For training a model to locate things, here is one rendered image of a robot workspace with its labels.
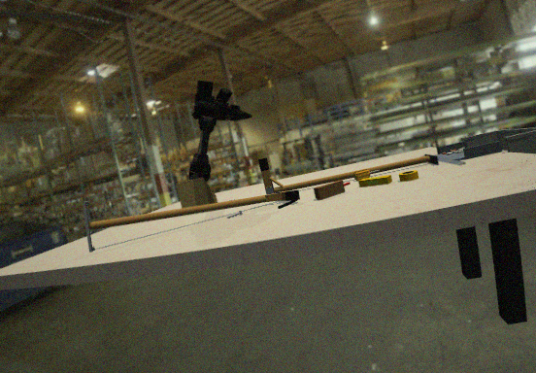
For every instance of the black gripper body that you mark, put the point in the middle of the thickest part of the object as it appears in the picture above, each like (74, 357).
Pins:
(215, 110)

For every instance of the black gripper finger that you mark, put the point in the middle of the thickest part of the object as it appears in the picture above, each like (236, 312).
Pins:
(247, 115)
(227, 113)

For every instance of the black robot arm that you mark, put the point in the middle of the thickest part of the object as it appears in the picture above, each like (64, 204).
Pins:
(200, 166)

